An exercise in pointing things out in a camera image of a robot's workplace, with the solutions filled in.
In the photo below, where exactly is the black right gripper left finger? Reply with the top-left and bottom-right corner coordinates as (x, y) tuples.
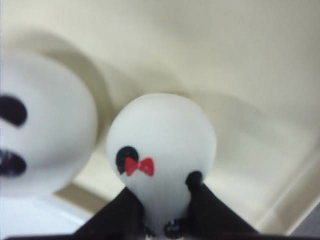
(74, 188), (147, 237)

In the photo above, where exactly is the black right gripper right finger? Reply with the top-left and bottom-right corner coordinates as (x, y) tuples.
(184, 179), (258, 237)

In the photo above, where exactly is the panda bun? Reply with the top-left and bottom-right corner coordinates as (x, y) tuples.
(0, 52), (98, 198)
(106, 93), (217, 239)

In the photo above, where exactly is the cream plastic tray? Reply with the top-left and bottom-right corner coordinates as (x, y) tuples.
(1, 0), (320, 234)

